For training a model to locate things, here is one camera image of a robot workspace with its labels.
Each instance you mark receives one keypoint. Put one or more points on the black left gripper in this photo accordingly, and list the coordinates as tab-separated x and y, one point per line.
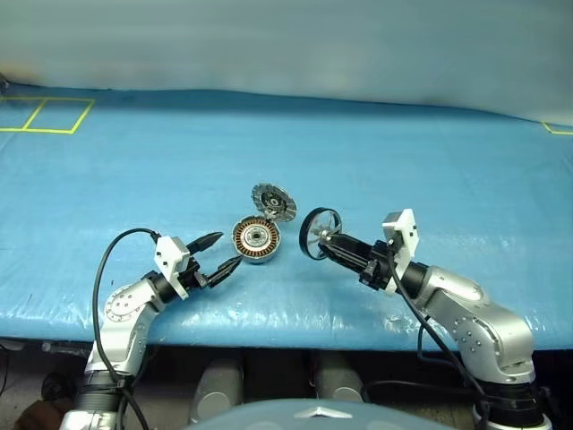
194	277

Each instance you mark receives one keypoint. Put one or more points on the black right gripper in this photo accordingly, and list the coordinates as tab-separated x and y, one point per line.
380	269

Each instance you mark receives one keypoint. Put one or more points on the copper wound motor stator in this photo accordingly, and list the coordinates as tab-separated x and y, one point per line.
257	237

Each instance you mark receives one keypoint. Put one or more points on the black-rimmed spoked wheel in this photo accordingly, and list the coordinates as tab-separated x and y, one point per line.
309	224

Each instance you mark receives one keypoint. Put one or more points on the finned silver motor cover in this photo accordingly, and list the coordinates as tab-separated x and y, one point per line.
274	201

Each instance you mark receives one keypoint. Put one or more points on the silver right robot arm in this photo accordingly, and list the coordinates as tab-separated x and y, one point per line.
488	331

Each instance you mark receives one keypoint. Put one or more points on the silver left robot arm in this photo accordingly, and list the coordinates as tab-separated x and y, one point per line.
121	309

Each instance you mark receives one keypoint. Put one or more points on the blue plastic table cover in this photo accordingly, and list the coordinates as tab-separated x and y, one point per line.
286	148

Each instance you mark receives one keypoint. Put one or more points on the grey rounded robot leg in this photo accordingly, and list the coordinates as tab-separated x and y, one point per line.
338	378
217	389

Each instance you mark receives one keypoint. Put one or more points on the grey robot torso with emblem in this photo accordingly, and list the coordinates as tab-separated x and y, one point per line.
286	416

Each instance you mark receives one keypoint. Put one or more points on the yellow tape double square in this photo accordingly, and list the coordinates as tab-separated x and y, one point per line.
58	99

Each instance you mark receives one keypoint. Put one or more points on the yellow tape corner mark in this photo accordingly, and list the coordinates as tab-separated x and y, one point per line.
553	131

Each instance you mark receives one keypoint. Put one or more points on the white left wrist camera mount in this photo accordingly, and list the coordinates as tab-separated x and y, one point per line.
169	260

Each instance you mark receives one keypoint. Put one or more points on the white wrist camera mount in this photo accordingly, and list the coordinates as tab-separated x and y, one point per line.
405	233
169	260

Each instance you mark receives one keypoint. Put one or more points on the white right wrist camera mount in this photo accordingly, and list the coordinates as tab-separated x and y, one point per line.
405	233

